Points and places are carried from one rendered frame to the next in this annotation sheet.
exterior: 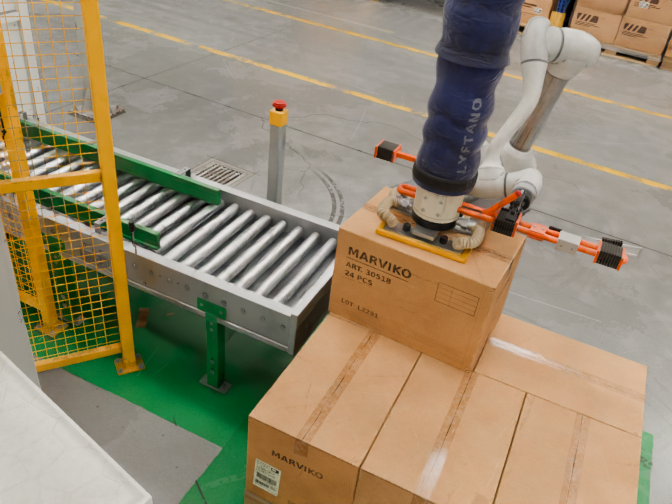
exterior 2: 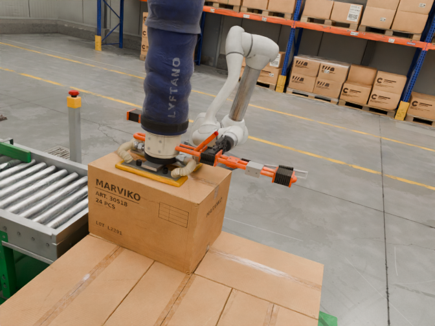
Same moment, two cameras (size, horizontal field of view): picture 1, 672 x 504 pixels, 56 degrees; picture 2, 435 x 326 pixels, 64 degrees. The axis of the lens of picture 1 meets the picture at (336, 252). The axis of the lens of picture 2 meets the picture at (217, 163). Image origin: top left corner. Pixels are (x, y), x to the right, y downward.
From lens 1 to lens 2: 76 cm
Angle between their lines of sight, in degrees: 11
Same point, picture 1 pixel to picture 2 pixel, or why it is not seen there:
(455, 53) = (155, 21)
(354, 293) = (103, 216)
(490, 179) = (207, 132)
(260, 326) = (32, 246)
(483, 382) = (199, 281)
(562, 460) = not seen: outside the picture
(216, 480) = not seen: outside the picture
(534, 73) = (234, 61)
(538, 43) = (235, 41)
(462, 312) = (178, 225)
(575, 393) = (270, 286)
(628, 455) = not seen: outside the picture
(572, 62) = (260, 56)
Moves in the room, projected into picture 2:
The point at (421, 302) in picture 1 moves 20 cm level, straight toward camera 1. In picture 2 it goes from (149, 219) to (134, 245)
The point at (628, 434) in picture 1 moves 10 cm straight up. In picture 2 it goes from (308, 317) to (314, 300)
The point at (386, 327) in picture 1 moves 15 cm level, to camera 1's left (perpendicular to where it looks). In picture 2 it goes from (128, 242) to (98, 239)
